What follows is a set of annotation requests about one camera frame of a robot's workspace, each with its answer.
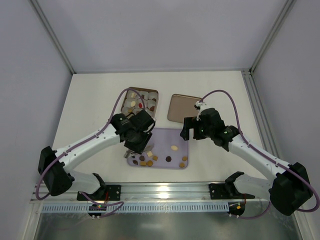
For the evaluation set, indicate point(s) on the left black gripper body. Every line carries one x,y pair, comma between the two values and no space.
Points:
139,144

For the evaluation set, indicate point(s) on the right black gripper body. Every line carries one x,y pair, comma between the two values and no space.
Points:
194,128

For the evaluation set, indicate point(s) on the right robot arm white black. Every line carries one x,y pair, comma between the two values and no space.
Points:
284,185

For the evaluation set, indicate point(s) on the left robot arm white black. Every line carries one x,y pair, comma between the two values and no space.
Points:
57,167

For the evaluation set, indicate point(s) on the white swirl oval chocolate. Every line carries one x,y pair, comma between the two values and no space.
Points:
174,147

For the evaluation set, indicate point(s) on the caramel ribbed chocolate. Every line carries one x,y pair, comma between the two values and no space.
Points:
143,163

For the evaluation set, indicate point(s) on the caramel shell chocolate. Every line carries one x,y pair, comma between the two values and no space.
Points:
149,163

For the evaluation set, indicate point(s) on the dark rose chocolate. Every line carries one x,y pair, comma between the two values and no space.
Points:
168,159

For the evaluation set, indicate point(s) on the brown tin lid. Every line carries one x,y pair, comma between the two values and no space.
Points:
182,106

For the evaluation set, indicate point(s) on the brown tin box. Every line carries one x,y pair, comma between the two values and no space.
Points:
143,96

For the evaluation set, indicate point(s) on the purple plastic tray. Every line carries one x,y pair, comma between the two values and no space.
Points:
163,139

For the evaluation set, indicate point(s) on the right black mount plate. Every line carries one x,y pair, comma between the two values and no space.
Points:
218,191

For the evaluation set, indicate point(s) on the black mount plate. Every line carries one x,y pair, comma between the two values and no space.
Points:
110,192
218,191

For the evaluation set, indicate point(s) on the aluminium rail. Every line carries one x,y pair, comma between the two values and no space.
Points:
169,191

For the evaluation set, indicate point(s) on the left black mount plate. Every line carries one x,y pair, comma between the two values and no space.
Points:
110,192

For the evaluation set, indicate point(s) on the white slotted cable duct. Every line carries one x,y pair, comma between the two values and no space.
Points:
138,207

